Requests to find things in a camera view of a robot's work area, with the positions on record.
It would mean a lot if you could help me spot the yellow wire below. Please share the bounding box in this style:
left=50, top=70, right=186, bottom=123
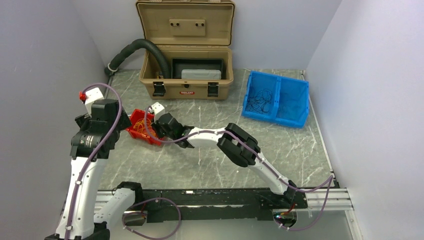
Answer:
left=134, top=115, right=155, bottom=138

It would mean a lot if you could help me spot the red bin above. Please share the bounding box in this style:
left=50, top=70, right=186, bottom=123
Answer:
left=126, top=109, right=162, bottom=146

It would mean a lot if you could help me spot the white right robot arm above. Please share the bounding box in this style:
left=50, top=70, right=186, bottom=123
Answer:
left=151, top=113, right=297, bottom=209

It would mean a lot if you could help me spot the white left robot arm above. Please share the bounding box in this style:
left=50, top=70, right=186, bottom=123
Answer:
left=46, top=99, right=144, bottom=240

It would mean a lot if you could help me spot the black tray in case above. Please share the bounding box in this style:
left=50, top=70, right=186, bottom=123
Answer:
left=171, top=58, right=227, bottom=79

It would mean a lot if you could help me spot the grey plastic box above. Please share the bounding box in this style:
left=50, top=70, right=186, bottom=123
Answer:
left=181, top=69, right=222, bottom=80

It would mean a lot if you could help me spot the tan tool case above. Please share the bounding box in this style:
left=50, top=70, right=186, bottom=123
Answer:
left=135, top=0, right=236, bottom=100

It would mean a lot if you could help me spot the blue bin left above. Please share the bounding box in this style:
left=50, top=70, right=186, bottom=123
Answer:
left=241, top=70, right=281, bottom=123

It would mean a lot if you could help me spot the blue bin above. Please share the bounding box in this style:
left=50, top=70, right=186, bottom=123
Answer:
left=241, top=70, right=281, bottom=123
left=276, top=77, right=309, bottom=128

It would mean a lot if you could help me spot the blue bin right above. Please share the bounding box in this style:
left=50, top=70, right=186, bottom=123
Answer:
left=276, top=77, right=309, bottom=128

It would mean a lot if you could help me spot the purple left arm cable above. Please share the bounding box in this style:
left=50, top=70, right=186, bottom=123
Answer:
left=62, top=82, right=182, bottom=240

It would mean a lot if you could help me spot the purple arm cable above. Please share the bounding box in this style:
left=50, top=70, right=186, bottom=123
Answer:
left=144, top=106, right=334, bottom=233
left=62, top=82, right=182, bottom=240

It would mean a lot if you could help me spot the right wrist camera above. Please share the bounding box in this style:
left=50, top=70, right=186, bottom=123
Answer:
left=148, top=102, right=166, bottom=118

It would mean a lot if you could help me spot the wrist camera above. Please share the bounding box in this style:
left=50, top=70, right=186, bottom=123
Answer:
left=79, top=87, right=104, bottom=115
left=148, top=102, right=166, bottom=118

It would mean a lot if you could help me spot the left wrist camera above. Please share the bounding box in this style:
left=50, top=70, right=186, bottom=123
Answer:
left=79, top=87, right=104, bottom=115

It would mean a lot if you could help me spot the black corrugated hose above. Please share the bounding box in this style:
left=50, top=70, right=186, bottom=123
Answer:
left=104, top=38, right=171, bottom=80

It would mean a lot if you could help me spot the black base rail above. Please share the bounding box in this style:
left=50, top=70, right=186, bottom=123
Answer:
left=110, top=180, right=309, bottom=223

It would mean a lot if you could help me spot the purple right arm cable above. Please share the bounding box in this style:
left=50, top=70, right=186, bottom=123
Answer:
left=144, top=106, right=334, bottom=233

